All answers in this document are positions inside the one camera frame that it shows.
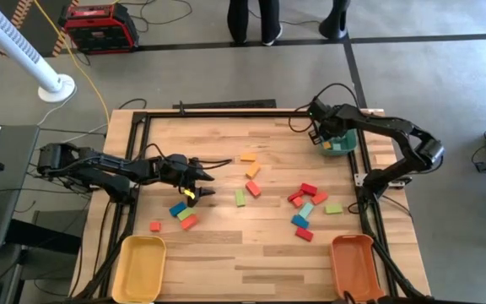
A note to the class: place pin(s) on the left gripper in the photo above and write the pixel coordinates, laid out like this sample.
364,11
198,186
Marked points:
177,171

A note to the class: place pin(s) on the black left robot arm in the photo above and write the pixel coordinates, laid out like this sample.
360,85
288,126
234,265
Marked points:
99,162

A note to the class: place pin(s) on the person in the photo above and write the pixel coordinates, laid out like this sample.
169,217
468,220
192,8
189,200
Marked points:
238,21

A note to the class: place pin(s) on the red-orange rectangular block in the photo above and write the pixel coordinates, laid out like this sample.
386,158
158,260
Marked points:
253,188
189,222
319,198

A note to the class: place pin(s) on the blue rectangular block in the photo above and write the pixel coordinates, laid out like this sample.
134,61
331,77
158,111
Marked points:
300,221
178,208

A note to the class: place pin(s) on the black aluminium table frame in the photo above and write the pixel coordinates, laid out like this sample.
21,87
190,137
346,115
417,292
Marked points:
226,114

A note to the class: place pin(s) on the red and black power box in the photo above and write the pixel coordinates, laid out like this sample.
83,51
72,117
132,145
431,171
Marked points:
99,29

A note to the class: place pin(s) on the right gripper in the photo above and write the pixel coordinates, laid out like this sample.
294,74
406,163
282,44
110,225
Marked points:
329,120

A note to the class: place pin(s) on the silver mounting plate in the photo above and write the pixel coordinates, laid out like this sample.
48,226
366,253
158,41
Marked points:
361,179

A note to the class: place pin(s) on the orange plastic bin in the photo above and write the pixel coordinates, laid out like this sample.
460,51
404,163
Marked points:
354,270

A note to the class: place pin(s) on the orange rectangular block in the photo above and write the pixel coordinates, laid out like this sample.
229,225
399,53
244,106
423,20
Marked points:
252,170
248,157

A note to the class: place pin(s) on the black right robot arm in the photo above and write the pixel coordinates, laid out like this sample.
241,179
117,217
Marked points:
395,126

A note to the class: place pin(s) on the yellow plastic bin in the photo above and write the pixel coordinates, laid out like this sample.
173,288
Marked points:
139,270

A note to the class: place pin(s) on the grey side desk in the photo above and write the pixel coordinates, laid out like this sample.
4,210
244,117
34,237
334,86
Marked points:
15,139

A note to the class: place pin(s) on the light green rectangular block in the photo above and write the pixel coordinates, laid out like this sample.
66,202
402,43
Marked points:
333,208
185,213

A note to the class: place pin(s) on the small red cube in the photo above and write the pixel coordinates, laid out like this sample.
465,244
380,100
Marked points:
154,226
297,202

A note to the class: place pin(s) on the long teal block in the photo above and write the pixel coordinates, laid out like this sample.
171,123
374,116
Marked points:
306,210

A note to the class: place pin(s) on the small orange cube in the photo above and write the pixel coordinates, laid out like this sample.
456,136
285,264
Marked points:
326,145

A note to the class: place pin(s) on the small teal cube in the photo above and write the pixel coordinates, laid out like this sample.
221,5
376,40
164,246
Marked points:
336,147

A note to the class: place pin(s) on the long red block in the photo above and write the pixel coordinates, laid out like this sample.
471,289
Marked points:
295,196

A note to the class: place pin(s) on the red rectangular block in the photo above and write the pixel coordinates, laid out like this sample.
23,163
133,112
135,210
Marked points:
309,188
304,234

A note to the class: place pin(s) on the black hazard striped mat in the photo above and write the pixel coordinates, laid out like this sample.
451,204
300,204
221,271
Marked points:
42,42

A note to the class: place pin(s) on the white tower fan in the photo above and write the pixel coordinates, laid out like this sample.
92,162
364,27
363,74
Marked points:
15,42

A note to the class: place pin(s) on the long black ribbed bar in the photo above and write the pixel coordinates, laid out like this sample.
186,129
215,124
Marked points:
226,104

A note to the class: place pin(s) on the green plastic bin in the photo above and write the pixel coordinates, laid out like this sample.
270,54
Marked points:
346,148

